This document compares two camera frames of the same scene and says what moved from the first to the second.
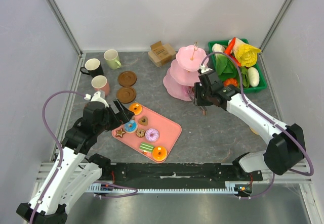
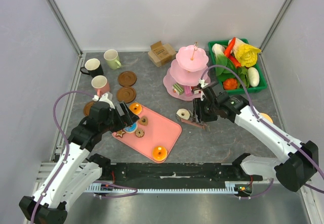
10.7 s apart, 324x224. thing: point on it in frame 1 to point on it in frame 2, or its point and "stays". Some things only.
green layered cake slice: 146,147 to 177,89
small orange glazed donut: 159,153 stays
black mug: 92,67 stays
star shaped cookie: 120,132 stays
